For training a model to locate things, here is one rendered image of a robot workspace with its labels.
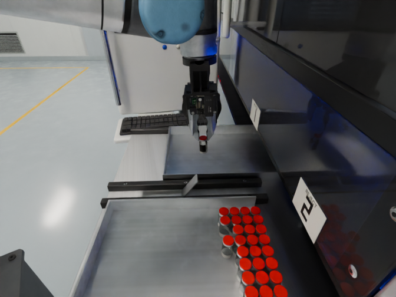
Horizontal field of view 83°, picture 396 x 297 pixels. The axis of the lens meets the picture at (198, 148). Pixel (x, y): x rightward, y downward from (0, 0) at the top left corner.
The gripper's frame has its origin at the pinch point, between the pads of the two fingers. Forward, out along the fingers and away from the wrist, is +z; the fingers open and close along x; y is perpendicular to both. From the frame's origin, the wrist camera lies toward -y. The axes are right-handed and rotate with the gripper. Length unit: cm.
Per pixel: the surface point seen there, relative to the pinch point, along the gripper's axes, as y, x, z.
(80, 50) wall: -500, -276, 57
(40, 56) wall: -494, -370, 64
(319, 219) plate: 30.0, 16.5, -2.5
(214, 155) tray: -6.2, 3.4, 11.5
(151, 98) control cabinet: -53, -24, 9
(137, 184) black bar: 8.7, -17.2, 8.9
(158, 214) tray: 16.7, -10.9, 11.2
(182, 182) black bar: 8.1, -5.7, 9.5
